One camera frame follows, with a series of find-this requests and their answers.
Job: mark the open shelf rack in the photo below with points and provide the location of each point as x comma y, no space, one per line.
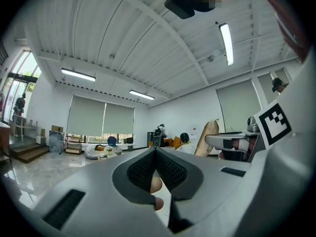
73,150

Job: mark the blue office chair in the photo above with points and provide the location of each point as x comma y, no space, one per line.
112,141

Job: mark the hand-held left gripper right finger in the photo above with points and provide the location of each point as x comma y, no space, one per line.
212,194

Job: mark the brown cardboard box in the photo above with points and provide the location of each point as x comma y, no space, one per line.
56,128

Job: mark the white ceiling tube light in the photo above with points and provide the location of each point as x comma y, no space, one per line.
77,74
226,43
142,94

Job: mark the striped beanbag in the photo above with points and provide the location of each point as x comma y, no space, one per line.
91,153

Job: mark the brown wooden steps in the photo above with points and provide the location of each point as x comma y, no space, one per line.
29,153

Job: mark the white desk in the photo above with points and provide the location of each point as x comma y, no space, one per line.
18,118

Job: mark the orange beanbag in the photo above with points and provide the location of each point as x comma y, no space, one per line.
176,142

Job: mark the black cabinet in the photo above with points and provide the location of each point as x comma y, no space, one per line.
150,138

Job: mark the glass entrance door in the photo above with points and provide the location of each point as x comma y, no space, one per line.
17,88

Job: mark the blue-grey picture panel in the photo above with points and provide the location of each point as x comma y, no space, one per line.
56,142

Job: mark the grey roller blind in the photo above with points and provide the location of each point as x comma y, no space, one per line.
86,115
118,120
237,105
266,88

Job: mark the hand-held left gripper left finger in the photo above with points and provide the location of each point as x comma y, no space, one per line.
98,194

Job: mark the black head-mounted camera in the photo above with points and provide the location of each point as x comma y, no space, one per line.
179,9

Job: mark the person's left hand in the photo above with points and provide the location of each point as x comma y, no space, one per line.
156,185

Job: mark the white water dispenser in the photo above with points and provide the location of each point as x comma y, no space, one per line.
195,131

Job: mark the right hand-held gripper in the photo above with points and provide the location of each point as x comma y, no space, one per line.
271,126

